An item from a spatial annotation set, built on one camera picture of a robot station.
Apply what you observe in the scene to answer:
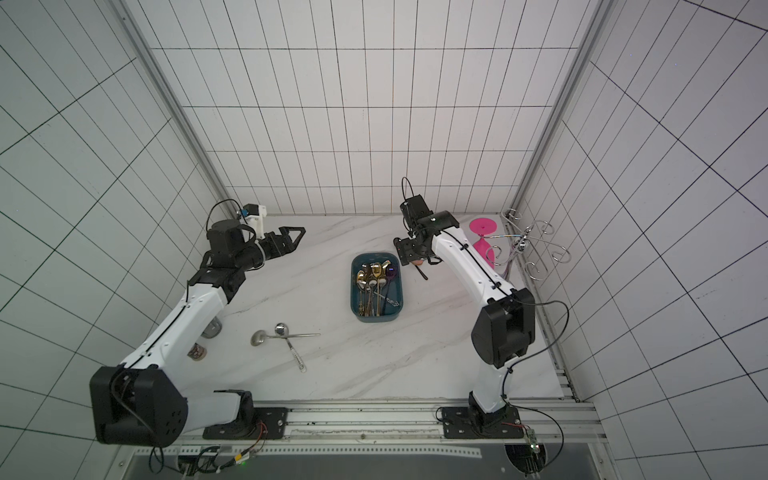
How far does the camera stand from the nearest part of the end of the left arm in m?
0.70

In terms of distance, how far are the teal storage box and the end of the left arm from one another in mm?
297

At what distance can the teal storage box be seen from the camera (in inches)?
37.0
